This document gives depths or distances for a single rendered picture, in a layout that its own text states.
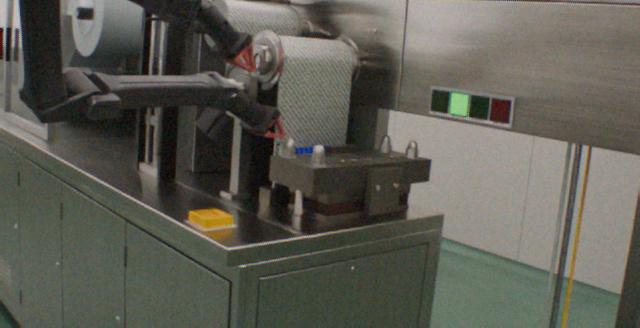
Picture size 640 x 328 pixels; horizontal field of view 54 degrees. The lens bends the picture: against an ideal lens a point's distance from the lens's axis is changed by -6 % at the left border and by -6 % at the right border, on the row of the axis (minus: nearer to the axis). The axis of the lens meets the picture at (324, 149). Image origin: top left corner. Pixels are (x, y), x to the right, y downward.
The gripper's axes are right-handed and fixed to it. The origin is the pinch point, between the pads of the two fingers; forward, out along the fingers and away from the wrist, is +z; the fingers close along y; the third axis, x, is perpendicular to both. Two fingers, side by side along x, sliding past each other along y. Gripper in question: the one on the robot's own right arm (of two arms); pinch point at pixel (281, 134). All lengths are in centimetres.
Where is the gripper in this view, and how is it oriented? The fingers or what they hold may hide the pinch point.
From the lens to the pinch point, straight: 163.2
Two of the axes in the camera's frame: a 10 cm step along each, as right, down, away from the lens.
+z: 6.1, 4.5, 6.5
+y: 6.6, 1.7, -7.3
